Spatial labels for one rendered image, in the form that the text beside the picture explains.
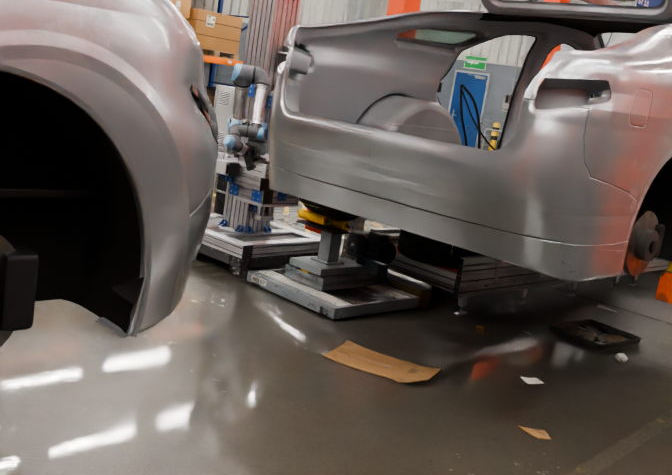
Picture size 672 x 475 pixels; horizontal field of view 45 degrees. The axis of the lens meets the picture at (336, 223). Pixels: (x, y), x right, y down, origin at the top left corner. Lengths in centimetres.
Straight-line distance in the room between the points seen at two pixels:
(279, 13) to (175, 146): 396
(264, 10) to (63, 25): 420
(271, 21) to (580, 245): 311
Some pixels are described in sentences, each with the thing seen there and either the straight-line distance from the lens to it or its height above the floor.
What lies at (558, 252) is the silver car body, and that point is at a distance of 327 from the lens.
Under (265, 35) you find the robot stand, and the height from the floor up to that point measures 162.
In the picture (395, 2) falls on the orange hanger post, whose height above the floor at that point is 197.
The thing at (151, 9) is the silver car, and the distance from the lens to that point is 176.
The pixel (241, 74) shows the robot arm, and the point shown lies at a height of 134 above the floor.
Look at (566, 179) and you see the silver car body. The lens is 319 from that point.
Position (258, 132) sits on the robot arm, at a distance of 510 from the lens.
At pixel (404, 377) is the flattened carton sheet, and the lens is 407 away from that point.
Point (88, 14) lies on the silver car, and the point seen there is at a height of 144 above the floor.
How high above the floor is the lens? 138
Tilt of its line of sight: 10 degrees down
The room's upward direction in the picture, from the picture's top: 9 degrees clockwise
